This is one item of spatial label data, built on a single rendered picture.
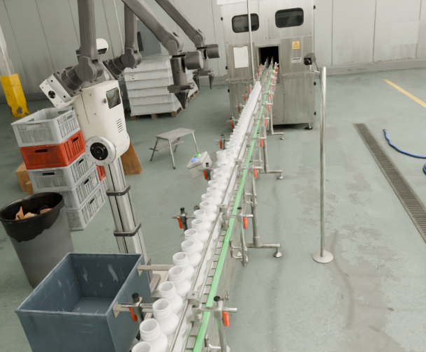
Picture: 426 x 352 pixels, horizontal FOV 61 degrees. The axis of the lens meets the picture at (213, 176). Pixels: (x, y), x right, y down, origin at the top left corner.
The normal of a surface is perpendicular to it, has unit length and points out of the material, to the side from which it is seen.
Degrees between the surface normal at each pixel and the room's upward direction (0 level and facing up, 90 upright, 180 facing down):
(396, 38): 90
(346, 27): 90
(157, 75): 90
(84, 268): 90
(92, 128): 101
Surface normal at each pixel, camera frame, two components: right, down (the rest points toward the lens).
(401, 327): -0.11, -0.92
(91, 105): -0.18, 0.40
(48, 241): 0.66, 0.28
